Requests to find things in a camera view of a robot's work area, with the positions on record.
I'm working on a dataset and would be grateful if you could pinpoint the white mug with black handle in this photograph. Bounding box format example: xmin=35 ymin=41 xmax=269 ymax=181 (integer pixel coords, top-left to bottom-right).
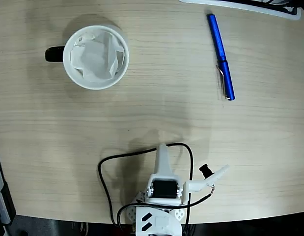
xmin=45 ymin=24 xmax=130 ymax=91

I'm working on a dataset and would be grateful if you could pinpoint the crumpled white paper tissue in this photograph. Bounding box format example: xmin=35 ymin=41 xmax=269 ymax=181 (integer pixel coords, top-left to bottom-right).
xmin=70 ymin=30 xmax=125 ymax=83

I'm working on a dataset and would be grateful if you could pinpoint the blue pen with metal clip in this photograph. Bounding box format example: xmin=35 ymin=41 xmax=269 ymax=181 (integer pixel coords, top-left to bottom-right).
xmin=206 ymin=13 xmax=236 ymax=101

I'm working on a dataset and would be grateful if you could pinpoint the white flat device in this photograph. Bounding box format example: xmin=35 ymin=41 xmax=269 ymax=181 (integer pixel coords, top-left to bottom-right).
xmin=178 ymin=0 xmax=302 ymax=21

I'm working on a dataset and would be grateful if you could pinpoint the black cable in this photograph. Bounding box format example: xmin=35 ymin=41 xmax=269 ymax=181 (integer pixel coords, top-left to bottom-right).
xmin=97 ymin=142 xmax=216 ymax=228

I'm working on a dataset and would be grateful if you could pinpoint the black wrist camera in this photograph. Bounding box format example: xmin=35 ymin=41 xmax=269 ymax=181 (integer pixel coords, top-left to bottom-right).
xmin=199 ymin=164 xmax=214 ymax=180

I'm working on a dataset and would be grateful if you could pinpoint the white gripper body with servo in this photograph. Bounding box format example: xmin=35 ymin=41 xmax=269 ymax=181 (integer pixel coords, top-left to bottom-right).
xmin=144 ymin=174 xmax=191 ymax=206

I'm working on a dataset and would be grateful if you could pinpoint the grey metal frame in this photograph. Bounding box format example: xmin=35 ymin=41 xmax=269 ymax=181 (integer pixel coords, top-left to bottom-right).
xmin=0 ymin=125 xmax=17 ymax=236

